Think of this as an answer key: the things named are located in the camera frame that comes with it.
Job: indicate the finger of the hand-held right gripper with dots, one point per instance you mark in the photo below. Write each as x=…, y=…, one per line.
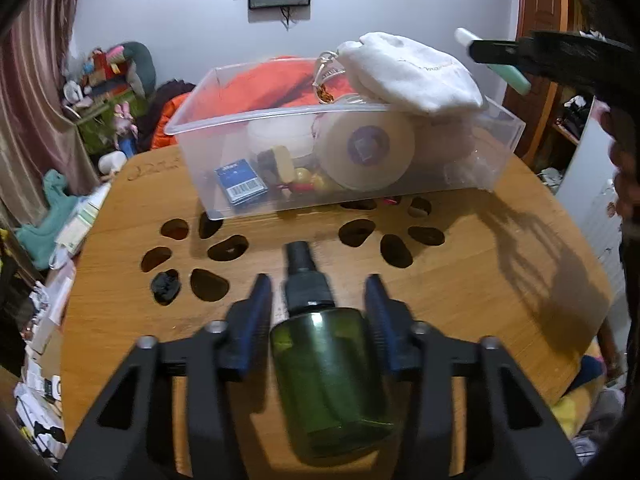
x=492, y=50

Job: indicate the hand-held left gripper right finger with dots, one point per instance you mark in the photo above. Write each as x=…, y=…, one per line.
x=377, y=320

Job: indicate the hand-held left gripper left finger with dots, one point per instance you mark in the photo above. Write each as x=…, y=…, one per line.
x=255, y=310

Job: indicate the pale green tube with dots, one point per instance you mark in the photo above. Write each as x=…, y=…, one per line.
x=512, y=76

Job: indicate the green spray bottle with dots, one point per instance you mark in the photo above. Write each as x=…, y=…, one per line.
x=325, y=370

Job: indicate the white cloth pouch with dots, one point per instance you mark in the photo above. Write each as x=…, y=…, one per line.
x=415, y=75

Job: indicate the clear plastic box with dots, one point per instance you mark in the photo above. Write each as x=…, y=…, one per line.
x=200, y=170

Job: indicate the beige cylinder roll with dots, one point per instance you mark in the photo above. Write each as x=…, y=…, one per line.
x=365, y=147

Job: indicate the person's right hand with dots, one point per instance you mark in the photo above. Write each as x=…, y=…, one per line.
x=625, y=160

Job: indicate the wooden desk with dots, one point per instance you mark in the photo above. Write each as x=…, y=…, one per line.
x=450, y=285

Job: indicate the black hair scrunchie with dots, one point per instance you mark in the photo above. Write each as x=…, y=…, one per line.
x=165, y=285

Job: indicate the blue card box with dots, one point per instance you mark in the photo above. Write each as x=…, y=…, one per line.
x=239, y=180

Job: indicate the white drawer cabinet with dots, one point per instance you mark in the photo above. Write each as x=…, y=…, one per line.
x=595, y=200

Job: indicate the brown beige block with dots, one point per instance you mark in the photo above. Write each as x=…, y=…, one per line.
x=277, y=162

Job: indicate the pile of paper boxes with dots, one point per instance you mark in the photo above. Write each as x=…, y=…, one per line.
x=45, y=310

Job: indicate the colourful patchwork blanket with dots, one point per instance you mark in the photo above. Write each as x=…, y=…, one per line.
x=585, y=395

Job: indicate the dark maroon cloth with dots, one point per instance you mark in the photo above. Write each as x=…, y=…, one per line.
x=165, y=102

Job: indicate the teal plush toy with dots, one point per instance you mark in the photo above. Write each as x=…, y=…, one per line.
x=50, y=210

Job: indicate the orange jacket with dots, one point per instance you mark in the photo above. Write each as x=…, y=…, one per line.
x=260, y=77

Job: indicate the green storage box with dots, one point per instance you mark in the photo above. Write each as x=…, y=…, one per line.
x=105, y=127

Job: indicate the grey pillow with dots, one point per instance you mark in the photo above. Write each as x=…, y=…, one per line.
x=141, y=65

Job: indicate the pile of plush toys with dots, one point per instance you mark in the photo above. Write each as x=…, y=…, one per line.
x=100, y=67

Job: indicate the pink brown curtain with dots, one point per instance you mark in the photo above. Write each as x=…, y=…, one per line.
x=35, y=85

